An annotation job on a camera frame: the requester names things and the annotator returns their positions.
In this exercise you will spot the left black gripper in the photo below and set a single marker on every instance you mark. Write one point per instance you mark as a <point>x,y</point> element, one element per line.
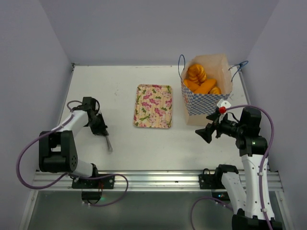
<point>100,130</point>

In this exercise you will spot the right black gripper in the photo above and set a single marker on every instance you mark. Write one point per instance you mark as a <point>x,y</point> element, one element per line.
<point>215,127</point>

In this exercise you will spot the metal serving tongs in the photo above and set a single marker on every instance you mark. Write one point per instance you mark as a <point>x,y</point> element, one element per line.
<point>109,146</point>

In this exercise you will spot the blue checkered paper bag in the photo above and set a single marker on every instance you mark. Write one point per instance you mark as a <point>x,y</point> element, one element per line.
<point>198,106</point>

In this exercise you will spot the twisted fake bread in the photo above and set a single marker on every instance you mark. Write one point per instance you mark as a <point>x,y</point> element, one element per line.
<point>197,74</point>

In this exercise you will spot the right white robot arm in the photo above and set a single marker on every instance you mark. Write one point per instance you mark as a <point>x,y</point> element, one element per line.
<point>251,203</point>

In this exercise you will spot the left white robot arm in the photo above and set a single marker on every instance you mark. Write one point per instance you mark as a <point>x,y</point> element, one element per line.
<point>57,149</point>

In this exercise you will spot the fake croissant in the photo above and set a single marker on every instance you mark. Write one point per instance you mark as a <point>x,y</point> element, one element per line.
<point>215,90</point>

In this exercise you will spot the long fake baguette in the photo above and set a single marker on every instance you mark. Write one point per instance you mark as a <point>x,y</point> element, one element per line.
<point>206,86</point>

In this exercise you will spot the floral rectangular tray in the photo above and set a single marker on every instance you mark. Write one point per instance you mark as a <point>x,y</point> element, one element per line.
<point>153,106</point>

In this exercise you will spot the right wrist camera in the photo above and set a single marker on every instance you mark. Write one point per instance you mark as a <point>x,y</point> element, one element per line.
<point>223,105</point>

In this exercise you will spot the left black base bracket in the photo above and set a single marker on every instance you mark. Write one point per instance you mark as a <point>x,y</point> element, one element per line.
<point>105,183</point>

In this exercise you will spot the black base bracket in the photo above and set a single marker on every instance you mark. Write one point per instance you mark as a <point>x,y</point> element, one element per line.
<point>211,180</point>
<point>105,183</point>

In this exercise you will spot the right black base bracket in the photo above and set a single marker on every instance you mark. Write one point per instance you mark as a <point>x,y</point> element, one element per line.
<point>211,180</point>

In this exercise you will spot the aluminium mounting rail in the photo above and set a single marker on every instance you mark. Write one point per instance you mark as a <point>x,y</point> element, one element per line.
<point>173,181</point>

